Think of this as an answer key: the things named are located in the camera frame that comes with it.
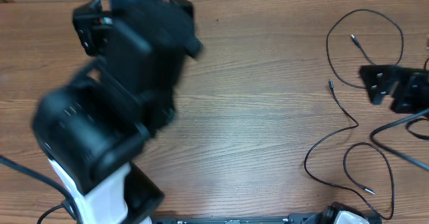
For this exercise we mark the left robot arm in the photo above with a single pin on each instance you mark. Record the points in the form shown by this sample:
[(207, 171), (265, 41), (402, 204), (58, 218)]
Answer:
[(93, 127)]

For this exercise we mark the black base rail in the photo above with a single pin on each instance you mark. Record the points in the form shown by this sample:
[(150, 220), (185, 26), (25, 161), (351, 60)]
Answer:
[(298, 218)]

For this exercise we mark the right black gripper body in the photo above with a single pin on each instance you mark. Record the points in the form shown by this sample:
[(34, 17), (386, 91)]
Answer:
[(412, 96)]

